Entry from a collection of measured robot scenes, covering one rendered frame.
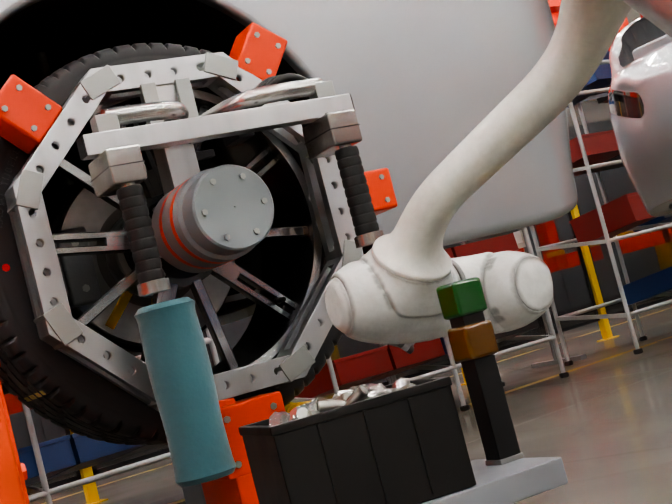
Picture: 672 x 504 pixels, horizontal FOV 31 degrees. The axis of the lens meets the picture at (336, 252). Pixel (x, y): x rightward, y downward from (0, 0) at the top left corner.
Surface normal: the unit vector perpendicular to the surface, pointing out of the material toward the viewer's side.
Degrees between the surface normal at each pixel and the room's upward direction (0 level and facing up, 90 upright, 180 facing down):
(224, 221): 90
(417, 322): 129
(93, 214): 90
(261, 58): 90
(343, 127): 90
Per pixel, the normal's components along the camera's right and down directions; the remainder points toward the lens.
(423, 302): 0.40, 0.44
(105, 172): -0.86, 0.19
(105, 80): 0.44, -0.17
